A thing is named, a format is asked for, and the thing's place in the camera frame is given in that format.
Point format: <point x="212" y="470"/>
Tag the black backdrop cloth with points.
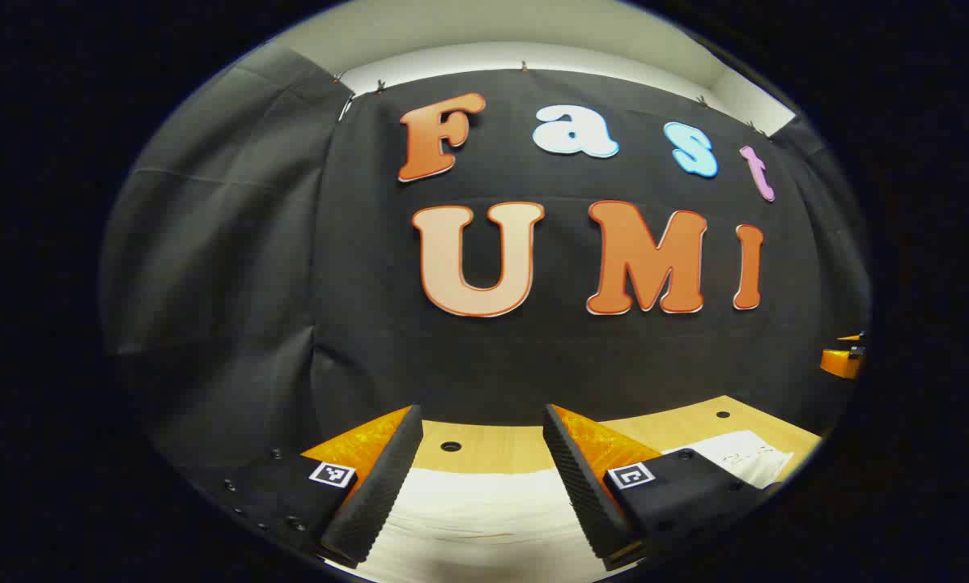
<point x="533" y="356"/>

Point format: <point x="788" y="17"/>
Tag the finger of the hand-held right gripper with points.
<point x="840" y="362"/>

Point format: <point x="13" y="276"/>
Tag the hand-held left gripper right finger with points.
<point x="581" y="494"/>

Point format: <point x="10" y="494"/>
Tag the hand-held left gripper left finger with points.
<point x="379" y="494"/>

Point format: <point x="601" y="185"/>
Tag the white jeans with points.
<point x="484" y="518"/>

